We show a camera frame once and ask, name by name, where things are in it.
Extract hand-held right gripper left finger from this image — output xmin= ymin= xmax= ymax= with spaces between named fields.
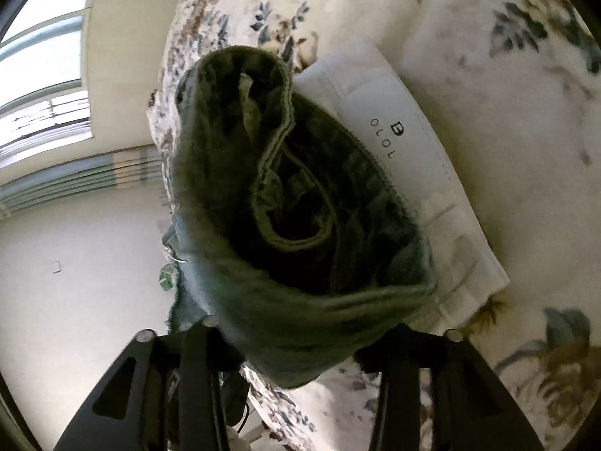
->
xmin=53 ymin=316 xmax=246 ymax=451

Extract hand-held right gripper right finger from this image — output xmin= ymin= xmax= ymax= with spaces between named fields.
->
xmin=353 ymin=323 xmax=548 ymax=451

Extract dark green towel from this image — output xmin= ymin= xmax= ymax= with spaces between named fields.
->
xmin=162 ymin=45 xmax=439 ymax=390

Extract white folded garment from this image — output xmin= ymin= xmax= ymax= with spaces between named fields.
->
xmin=292 ymin=38 xmax=512 ymax=334

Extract floral bed sheet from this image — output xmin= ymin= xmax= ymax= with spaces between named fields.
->
xmin=146 ymin=0 xmax=601 ymax=451

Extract window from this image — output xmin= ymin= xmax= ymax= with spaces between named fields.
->
xmin=0 ymin=0 xmax=101 ymax=170

